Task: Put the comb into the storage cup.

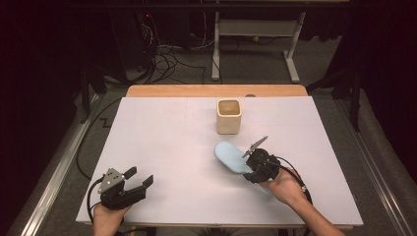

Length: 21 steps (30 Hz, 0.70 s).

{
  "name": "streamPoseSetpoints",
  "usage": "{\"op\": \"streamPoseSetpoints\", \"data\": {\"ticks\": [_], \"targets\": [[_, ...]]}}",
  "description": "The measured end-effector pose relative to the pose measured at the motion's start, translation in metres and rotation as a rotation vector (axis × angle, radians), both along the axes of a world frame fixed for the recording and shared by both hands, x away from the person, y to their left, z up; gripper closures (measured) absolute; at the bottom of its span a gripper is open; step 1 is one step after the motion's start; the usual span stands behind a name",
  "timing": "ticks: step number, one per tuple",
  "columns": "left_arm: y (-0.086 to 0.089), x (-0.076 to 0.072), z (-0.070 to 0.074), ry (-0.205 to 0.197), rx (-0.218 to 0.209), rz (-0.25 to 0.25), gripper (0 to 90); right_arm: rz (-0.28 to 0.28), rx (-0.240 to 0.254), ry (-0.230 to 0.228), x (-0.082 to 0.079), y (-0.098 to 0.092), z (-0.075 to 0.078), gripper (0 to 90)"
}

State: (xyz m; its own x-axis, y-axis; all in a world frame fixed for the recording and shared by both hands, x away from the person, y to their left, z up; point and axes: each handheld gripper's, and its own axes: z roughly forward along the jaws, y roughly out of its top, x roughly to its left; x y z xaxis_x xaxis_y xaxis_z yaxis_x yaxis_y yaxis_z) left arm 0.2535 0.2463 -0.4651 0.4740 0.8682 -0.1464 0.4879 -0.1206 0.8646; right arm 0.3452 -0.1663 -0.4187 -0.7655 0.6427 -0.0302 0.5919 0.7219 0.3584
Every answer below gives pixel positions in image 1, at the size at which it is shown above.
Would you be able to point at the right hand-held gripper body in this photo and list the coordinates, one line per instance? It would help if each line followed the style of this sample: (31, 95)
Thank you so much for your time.
(264, 164)

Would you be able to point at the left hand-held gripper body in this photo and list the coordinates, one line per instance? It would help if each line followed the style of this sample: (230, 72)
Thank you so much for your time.
(114, 198)

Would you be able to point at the light blue hairbrush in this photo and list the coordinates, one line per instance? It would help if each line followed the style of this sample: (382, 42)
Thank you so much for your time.
(229, 157)

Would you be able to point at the beige square cup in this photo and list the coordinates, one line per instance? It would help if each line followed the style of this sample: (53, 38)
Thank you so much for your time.
(228, 124)

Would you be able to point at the person's left hand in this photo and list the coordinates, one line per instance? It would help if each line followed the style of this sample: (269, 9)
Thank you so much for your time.
(106, 223)

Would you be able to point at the person's right hand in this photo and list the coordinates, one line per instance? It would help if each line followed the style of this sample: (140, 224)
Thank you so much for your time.
(286, 188)

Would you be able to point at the white table cover sheet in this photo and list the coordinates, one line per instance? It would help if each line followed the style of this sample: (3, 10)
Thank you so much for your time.
(164, 147)

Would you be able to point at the black metal stand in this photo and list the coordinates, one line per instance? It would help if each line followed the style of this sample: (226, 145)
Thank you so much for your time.
(355, 98)
(86, 95)

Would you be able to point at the dark computer tower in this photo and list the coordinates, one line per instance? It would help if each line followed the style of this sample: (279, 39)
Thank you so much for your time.
(131, 39)

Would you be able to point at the aluminium floor rail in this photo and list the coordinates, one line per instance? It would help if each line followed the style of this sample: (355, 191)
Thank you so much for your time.
(377, 177)
(60, 167)

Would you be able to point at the white metal desk frame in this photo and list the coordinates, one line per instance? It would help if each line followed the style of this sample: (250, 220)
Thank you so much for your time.
(255, 28)

